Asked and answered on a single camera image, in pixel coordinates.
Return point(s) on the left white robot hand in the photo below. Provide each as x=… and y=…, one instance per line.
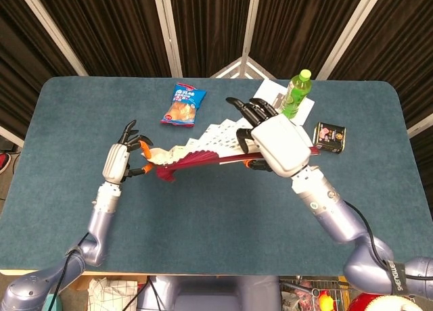
x=116, y=162

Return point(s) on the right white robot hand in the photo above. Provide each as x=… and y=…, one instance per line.
x=280, y=142

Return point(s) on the white paper red-ribbed folding fan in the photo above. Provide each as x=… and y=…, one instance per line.
x=216, y=138

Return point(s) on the left silver-purple robot arm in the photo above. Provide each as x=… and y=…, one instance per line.
x=99, y=223

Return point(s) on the green tea bottle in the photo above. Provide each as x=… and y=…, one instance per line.
x=294, y=98

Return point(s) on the black luncheon meat tin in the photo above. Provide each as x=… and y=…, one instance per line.
x=329, y=138

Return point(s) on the white book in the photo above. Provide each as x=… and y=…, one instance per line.
x=270, y=88

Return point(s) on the blue snack bag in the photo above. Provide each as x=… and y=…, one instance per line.
x=182, y=104

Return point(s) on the blue felt table mat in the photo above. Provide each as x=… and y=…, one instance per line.
x=203, y=216

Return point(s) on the white checkered cloth bag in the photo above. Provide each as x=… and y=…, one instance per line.
x=111, y=295

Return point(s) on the teal box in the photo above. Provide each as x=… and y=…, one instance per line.
x=59, y=305

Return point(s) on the grey-purple robot torso base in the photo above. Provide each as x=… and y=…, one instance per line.
x=209, y=294

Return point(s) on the yellow rubber chicken toy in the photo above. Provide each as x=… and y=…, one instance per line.
x=326, y=301

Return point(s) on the red and white round object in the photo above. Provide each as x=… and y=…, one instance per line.
x=372, y=304

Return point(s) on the black curtain white-frame partition screen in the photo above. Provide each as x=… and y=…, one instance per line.
x=115, y=27

